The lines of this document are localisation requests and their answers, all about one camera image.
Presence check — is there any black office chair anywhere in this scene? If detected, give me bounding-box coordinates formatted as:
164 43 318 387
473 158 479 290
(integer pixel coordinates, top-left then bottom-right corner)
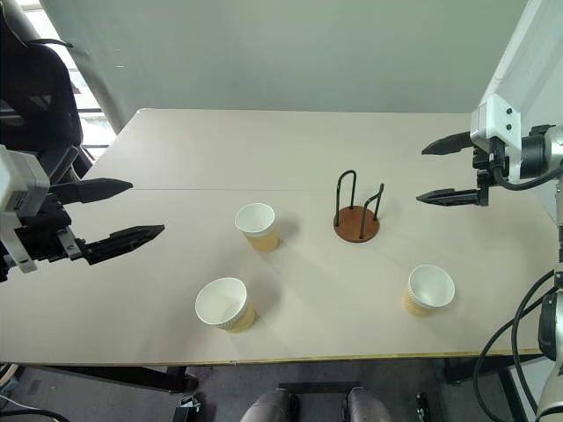
0 0 97 186

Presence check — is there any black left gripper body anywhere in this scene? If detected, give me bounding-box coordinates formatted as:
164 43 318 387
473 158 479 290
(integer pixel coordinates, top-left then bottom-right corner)
14 193 90 265

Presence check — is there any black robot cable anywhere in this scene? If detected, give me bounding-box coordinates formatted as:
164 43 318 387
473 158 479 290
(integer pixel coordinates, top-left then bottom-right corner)
491 161 563 193
472 268 557 422
512 295 549 417

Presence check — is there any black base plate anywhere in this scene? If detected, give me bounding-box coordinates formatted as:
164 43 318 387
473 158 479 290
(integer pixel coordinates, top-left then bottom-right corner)
276 381 358 397

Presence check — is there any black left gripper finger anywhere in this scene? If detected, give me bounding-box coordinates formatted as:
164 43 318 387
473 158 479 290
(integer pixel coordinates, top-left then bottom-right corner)
48 178 134 206
80 223 166 267

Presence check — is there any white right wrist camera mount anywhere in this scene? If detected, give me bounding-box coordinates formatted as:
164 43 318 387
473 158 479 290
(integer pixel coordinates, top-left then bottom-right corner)
469 93 525 182

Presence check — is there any dark rounded grey shape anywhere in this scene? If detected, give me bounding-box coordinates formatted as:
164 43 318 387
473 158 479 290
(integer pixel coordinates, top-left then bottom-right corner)
238 388 301 422
344 386 393 422

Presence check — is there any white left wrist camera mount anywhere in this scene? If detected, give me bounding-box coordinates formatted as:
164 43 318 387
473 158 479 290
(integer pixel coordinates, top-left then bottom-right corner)
0 143 51 274

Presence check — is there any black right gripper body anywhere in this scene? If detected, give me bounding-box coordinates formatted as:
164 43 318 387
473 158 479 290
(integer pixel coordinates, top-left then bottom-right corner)
472 138 508 207

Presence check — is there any tan ribbed paper cup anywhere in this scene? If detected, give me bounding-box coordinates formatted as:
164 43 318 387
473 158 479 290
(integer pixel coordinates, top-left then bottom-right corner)
400 264 457 319
194 276 257 334
233 202 281 253

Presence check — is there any black table leg frame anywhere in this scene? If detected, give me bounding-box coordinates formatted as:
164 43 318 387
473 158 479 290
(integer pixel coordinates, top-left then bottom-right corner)
0 361 200 395
442 353 545 389

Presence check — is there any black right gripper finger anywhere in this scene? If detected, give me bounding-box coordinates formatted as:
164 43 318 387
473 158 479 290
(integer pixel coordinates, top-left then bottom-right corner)
415 187 482 207
420 130 474 156

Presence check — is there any wooden base wire cup holder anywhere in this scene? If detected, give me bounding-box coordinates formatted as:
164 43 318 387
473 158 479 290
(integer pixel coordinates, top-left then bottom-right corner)
332 169 386 244

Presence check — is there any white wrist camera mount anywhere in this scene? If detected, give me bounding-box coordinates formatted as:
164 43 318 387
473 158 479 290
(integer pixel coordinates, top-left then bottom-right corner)
0 143 51 274
469 93 525 182

